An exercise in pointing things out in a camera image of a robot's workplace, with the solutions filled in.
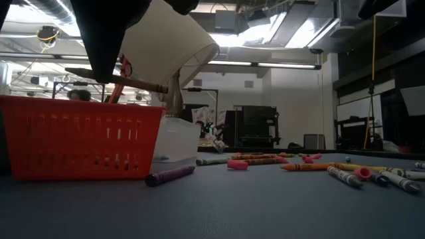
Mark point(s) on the white grey crayon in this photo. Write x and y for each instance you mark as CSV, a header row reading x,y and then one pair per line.
x,y
345,177

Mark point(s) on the black light stand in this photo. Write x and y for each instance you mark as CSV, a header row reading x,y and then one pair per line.
x,y
371,99

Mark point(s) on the red orange crayon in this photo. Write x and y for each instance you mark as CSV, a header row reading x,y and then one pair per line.
x,y
269,156

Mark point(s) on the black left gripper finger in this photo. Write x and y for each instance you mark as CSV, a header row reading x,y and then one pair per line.
x,y
106,33

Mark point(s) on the person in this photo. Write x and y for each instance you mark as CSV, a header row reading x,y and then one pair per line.
x,y
79,95

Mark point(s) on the table lamp with white shade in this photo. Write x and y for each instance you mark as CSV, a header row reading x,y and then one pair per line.
x,y
172,40

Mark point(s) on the tilted white panel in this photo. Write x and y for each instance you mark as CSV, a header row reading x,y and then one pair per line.
x,y
415,99

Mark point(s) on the whiteboard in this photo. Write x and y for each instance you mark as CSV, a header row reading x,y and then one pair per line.
x,y
358,108

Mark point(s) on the green plastic basket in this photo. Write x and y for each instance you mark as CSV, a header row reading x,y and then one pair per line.
x,y
3,149

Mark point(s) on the patterned white sheet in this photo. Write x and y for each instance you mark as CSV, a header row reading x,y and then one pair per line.
x,y
202,116

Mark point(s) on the brown red crayon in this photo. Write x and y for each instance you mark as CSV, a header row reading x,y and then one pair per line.
x,y
262,161

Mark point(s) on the black equipment rack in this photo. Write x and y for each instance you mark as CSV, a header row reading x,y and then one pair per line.
x,y
252,126

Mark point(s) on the silver ventilation duct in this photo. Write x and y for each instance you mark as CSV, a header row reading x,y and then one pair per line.
x,y
59,10

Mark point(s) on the red plastic basket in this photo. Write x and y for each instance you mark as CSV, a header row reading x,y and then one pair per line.
x,y
83,139

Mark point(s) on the black ceiling device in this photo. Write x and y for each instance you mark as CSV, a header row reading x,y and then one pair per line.
x,y
47,33

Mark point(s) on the white ceiling box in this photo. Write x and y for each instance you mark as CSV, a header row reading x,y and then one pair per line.
x,y
225,20

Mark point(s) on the dark purple crayon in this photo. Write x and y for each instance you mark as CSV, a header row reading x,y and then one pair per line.
x,y
252,153

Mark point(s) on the yellow orange crayon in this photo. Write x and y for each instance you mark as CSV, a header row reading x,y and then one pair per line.
x,y
287,155

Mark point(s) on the black side table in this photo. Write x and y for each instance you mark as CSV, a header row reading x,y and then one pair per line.
x,y
352,119

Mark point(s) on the grey trash can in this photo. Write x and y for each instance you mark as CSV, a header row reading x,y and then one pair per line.
x,y
314,142

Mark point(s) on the long ceiling light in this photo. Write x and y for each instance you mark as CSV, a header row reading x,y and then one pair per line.
x,y
285,65
33,55

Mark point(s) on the black metal frame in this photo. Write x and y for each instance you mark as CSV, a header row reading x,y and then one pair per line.
x,y
79,83

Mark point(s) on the clear plastic bin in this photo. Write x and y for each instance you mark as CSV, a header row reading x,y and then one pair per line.
x,y
179,139

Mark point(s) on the small black floor object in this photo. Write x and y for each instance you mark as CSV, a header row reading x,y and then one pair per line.
x,y
295,145

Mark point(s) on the white paper clutter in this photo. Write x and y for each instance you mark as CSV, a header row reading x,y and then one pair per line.
x,y
212,142

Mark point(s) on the black pole stand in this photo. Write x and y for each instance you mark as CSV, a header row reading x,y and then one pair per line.
x,y
217,106

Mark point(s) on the red desk lamp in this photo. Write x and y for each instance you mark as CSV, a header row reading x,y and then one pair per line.
x,y
117,93

